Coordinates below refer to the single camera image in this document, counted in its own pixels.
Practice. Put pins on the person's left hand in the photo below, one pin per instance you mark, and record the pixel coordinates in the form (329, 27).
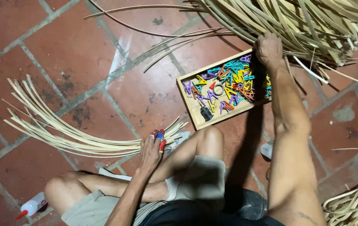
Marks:
(150, 155)

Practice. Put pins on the person's right hand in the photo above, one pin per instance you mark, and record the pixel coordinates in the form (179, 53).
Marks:
(270, 50)

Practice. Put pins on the person's right fingers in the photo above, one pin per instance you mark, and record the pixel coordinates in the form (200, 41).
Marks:
(265, 37)

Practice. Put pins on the large heap of bamboo strips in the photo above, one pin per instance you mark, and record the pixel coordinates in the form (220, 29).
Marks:
(295, 22)

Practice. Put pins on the bundle of pale bamboo strips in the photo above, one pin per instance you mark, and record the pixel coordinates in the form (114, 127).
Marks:
(72, 138)

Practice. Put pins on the pile of colourful clothespins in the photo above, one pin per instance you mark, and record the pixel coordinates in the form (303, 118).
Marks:
(233, 80)

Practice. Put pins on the small roll of tape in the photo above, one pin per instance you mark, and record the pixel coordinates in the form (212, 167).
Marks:
(218, 89)

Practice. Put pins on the long loose bamboo strip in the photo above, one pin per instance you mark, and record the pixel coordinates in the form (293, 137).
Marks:
(135, 29)
(179, 46)
(141, 8)

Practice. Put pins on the shallow wooden tray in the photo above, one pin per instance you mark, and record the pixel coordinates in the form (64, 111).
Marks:
(194, 108)

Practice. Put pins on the white sandal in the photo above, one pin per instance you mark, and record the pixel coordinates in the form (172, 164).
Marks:
(178, 140)
(266, 150)

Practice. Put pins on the person's right leg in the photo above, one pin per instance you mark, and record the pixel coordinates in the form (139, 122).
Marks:
(197, 144)

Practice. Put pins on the person's leg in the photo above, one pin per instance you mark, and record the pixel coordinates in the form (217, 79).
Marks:
(197, 144)
(103, 186)

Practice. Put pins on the short thin bamboo sliver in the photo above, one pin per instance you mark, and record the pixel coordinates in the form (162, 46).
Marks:
(345, 149)

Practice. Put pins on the person's beige shorts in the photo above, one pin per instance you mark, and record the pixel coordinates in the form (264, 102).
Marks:
(197, 179)

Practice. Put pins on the person's dark shirt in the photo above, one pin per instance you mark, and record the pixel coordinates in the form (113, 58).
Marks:
(204, 213)

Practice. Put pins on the person's left leg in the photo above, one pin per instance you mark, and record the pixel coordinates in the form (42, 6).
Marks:
(103, 186)

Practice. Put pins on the white glue bottle red tip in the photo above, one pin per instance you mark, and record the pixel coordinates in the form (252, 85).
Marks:
(33, 206)

